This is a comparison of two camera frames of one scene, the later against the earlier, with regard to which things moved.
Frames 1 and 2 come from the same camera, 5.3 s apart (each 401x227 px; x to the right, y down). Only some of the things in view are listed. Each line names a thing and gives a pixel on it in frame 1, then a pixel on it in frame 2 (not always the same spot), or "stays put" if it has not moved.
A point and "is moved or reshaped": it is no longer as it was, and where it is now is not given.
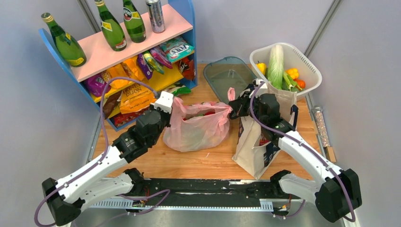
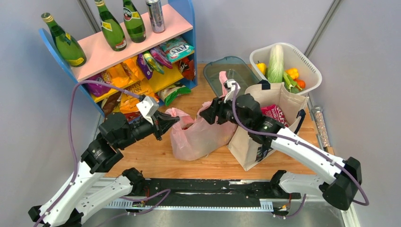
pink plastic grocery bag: x=197 y=126 -> x=223 y=91
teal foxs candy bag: x=177 y=48 stays put
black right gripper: x=238 y=105 -> x=217 y=108
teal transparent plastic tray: x=229 y=72 stays put
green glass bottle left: x=69 y=48 stays put
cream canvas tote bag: x=252 y=156 is moved or reshaped
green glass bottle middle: x=113 y=32 stays put
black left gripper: x=168 y=116 stays put
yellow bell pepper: x=262 y=67 stays put
